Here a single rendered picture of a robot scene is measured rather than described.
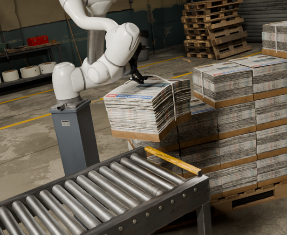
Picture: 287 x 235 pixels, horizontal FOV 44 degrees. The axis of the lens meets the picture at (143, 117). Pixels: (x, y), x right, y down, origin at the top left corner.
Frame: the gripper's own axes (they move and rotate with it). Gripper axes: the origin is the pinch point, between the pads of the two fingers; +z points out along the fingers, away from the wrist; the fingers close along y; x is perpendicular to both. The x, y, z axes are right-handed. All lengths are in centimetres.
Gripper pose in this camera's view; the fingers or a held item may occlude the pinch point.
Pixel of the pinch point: (148, 61)
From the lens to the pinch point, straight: 183.2
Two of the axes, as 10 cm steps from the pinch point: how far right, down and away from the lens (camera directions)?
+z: 5.7, -2.6, 7.8
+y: 0.6, 9.6, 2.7
